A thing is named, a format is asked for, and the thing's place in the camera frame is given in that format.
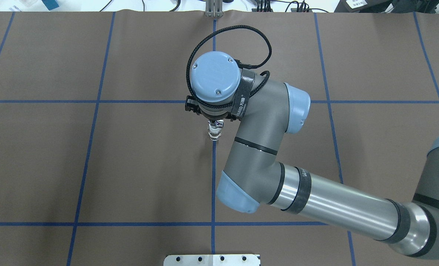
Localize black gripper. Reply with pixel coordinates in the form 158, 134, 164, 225
200, 107, 238, 121

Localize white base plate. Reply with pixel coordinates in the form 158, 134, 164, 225
163, 254, 261, 266

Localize small metal PPR valve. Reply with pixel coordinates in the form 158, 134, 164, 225
208, 120, 224, 141

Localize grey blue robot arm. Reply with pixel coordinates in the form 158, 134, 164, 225
185, 51, 439, 260

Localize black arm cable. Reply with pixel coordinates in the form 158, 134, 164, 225
186, 25, 272, 111

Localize aluminium frame post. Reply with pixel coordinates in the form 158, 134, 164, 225
205, 0, 224, 18

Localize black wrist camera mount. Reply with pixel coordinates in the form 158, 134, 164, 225
185, 95, 202, 116

